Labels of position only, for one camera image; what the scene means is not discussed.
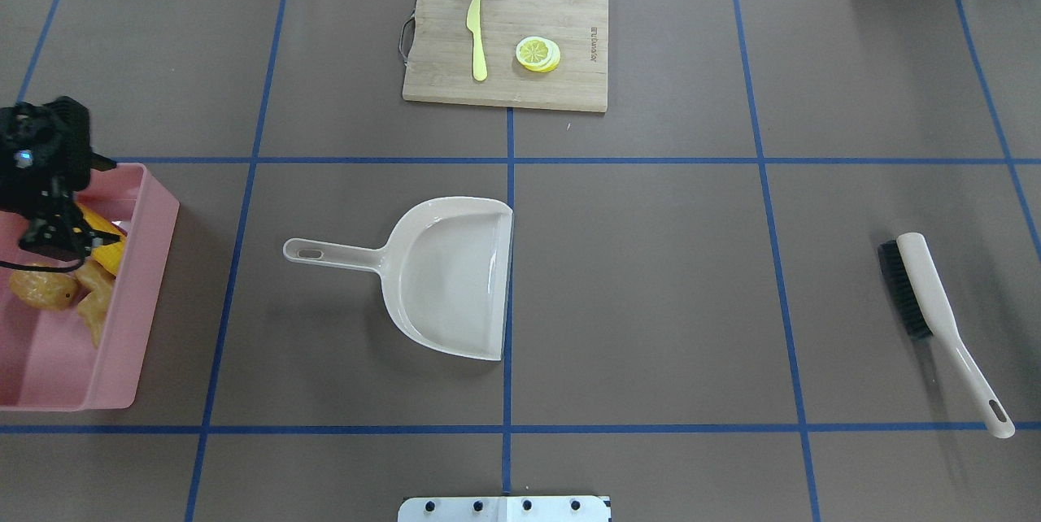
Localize yellow toy lemon slice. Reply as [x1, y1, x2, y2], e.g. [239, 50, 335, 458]
[516, 36, 562, 72]

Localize beige hand brush black bristles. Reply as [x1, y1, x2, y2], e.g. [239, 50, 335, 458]
[877, 232, 1017, 439]

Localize bamboo cutting board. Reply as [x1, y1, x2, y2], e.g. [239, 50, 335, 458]
[403, 0, 610, 113]

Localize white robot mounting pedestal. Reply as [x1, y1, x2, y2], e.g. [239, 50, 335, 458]
[397, 495, 612, 521]

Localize beige plastic dustpan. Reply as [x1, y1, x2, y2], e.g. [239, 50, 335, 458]
[282, 196, 514, 361]

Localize tan toy ginger root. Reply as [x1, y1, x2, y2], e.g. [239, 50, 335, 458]
[73, 259, 115, 349]

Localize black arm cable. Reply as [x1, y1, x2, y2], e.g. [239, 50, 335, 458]
[0, 258, 82, 274]

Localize yellow toy corn cob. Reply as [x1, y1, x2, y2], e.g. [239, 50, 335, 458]
[76, 202, 127, 275]

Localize pink plastic bin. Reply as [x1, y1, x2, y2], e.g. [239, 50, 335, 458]
[1, 163, 179, 411]

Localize brown toy potato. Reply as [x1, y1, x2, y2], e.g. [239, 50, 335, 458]
[8, 270, 81, 310]

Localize yellow plastic toy knife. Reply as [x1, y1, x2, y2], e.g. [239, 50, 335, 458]
[465, 0, 488, 82]

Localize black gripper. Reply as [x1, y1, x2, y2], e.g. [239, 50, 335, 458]
[1, 96, 123, 263]

